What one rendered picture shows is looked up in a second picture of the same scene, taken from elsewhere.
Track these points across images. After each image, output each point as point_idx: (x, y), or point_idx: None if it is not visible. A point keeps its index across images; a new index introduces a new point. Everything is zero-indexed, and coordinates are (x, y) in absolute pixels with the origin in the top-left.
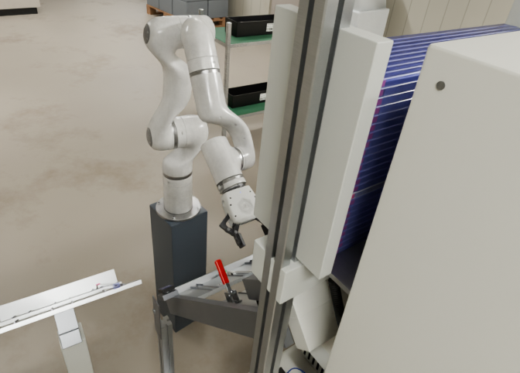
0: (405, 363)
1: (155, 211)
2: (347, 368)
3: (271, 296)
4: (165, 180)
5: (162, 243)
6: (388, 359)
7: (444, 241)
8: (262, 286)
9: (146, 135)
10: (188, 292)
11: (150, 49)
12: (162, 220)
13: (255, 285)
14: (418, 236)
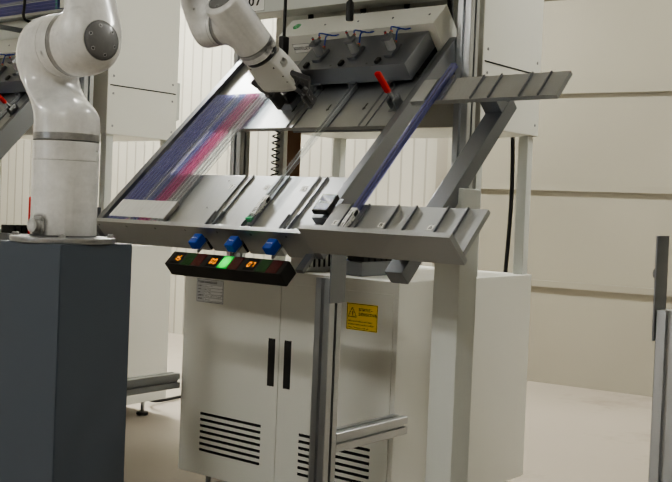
0: None
1: (81, 248)
2: (491, 21)
3: None
4: (91, 151)
5: (99, 326)
6: None
7: None
8: None
9: (98, 36)
10: (309, 217)
11: None
12: (107, 249)
13: (416, 53)
14: None
